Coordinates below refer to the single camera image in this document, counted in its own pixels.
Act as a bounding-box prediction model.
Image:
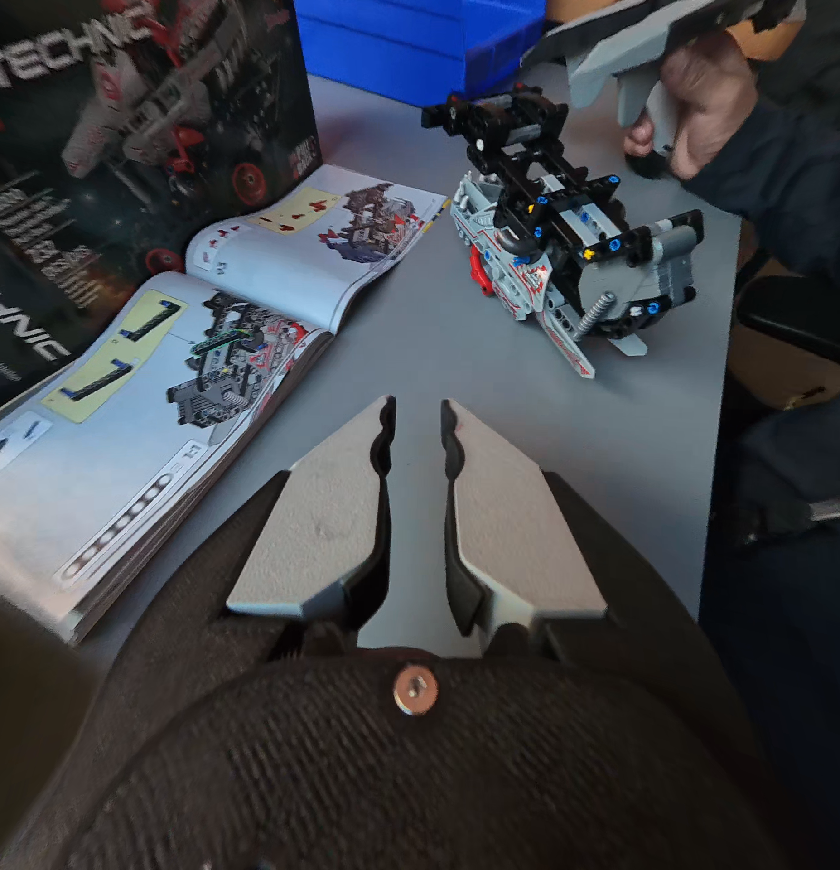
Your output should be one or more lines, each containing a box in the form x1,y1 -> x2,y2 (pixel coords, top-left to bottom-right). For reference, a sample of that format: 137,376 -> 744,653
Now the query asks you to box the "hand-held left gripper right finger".
440,398 -> 608,640

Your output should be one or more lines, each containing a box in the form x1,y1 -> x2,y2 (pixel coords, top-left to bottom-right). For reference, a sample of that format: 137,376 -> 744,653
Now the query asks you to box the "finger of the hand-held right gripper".
522,7 -> 676,69
567,30 -> 667,111

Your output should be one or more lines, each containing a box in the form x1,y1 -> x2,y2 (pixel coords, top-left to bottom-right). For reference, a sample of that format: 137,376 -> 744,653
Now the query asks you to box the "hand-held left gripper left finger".
226,396 -> 398,633

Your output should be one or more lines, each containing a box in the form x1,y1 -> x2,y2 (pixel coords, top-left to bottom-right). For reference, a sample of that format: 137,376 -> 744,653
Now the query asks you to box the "grey black lego vehicle model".
421,83 -> 705,380

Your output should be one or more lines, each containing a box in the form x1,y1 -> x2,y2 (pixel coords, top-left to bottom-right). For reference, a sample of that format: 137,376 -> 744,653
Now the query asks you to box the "person's right forearm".
681,95 -> 840,290

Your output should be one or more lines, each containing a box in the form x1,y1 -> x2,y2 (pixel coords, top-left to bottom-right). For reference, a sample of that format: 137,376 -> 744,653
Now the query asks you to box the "open lego instruction booklet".
0,163 -> 449,644

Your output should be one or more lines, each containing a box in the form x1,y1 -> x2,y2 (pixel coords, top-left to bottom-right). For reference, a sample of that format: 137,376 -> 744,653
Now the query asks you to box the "black lego set box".
0,0 -> 323,417

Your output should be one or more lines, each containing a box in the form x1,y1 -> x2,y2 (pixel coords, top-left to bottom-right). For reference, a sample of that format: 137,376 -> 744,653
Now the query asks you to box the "person's right hand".
623,30 -> 762,182

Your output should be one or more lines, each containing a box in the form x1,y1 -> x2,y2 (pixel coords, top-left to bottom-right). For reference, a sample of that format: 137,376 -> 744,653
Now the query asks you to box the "blue plastic storage bin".
292,0 -> 551,97

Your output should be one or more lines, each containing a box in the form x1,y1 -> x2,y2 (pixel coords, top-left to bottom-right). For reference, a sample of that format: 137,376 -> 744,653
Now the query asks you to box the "black office chair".
733,273 -> 840,372

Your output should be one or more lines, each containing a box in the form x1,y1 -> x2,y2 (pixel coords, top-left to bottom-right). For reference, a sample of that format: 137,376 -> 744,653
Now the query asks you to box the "person's leg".
697,391 -> 840,870

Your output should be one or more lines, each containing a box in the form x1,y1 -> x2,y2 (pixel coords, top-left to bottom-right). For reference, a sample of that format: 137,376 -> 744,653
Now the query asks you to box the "brown cardboard box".
724,319 -> 840,412

